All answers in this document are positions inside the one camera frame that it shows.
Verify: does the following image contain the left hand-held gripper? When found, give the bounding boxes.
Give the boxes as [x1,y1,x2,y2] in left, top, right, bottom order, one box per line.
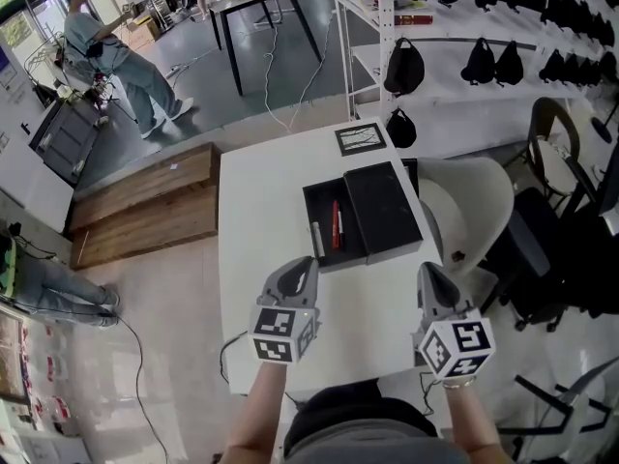
[248,256,321,366]

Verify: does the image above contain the green bag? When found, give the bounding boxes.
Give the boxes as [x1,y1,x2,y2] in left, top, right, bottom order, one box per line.
[0,237,20,299]

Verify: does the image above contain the beige shell chair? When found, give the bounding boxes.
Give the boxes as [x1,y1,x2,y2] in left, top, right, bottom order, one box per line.
[414,156,515,279]

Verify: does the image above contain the person's right forearm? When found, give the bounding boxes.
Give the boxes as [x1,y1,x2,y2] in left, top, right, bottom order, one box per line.
[443,385,504,464]

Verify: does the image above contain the black-framed chair white cushion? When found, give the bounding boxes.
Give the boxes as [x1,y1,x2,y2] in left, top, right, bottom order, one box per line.
[526,97,599,217]

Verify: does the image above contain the black floor cable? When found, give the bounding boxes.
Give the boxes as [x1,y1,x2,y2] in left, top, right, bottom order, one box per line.
[96,311,170,464]

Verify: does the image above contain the black office chair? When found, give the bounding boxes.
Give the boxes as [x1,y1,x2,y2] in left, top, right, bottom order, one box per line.
[481,186,619,333]

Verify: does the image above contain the person's black trousers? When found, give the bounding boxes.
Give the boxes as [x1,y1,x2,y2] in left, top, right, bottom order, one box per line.
[282,378,439,453]

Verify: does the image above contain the white floor cable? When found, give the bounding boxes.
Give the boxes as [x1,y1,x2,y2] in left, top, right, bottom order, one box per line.
[263,14,335,132]

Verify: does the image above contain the white cabinet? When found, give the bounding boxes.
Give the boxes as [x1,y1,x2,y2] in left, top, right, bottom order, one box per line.
[0,128,76,234]

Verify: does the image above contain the grey marker pen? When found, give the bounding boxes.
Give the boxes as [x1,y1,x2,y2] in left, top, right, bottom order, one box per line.
[310,220,326,259]

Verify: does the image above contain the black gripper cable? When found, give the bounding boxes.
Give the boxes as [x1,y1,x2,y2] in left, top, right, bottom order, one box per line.
[418,372,439,418]

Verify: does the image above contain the white metal shelf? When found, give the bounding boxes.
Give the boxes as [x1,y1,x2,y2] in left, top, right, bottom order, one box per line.
[331,0,619,120]

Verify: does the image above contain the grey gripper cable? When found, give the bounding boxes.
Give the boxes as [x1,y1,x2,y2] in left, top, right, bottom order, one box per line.
[220,330,251,384]

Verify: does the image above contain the grey drawer cabinet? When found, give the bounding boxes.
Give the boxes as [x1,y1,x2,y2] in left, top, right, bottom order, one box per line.
[28,99,110,186]

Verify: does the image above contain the wooden step platform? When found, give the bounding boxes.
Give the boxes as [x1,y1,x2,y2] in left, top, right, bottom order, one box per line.
[69,141,221,271]

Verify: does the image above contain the black picture frame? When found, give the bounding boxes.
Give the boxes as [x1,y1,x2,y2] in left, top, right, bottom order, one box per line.
[333,122,388,158]

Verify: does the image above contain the rows of black bags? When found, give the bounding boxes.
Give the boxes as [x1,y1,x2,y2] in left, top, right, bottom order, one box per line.
[384,0,619,149]

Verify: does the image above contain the black storage box with lid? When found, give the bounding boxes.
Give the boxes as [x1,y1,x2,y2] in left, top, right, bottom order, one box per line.
[302,160,425,274]

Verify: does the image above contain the person's left forearm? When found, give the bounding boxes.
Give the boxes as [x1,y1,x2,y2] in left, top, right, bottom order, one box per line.
[224,361,291,464]

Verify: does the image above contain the person's grey shirt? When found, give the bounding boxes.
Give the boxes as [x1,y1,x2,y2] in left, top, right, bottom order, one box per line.
[280,427,470,464]

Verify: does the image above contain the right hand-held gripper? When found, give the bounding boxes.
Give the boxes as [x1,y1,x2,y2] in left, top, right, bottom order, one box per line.
[410,261,497,382]

